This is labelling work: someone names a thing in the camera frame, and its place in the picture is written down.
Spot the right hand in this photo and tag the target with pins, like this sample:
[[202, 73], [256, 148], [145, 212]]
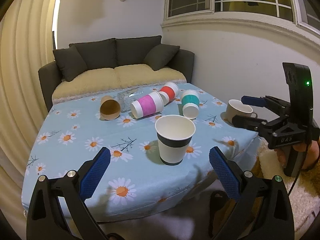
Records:
[[311, 156]]

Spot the red sleeve paper cup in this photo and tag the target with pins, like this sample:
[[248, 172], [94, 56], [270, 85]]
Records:
[[169, 92]]

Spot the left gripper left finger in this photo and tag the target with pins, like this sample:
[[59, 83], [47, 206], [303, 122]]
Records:
[[45, 217]]

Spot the white framed window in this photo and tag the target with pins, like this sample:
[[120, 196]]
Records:
[[299, 12]]

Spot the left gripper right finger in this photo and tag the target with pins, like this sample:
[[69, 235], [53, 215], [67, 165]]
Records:
[[261, 208]]

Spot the black white paper cup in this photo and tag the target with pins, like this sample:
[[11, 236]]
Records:
[[174, 133]]

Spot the left dark throw pillow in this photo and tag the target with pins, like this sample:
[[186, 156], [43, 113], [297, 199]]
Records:
[[70, 62]]

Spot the clear glass jar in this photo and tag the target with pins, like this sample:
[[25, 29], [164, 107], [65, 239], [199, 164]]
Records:
[[126, 97]]

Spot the brown paper cup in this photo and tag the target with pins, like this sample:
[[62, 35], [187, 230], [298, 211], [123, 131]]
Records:
[[109, 108]]

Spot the dark throw pillow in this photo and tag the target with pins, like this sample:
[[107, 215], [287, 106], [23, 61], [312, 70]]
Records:
[[159, 56], [70, 62]]

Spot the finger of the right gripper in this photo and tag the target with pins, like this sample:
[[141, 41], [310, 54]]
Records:
[[249, 123], [254, 101]]

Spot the teal sleeve paper cup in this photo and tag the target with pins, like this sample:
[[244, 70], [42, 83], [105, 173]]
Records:
[[190, 104]]

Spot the right dark throw pillow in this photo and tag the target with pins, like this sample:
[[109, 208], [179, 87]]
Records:
[[159, 56]]

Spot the pink sleeve paper cup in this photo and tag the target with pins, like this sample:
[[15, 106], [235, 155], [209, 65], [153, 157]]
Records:
[[147, 105]]

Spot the dark grey sofa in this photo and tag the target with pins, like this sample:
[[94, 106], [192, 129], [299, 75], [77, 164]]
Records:
[[112, 53]]

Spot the cream fleece sofa cover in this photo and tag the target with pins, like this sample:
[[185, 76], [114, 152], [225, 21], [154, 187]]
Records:
[[105, 80]]

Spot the white ceramic mug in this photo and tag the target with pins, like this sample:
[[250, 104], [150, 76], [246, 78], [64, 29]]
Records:
[[236, 107]]

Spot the cream curtain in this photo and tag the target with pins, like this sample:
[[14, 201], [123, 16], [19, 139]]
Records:
[[26, 46]]

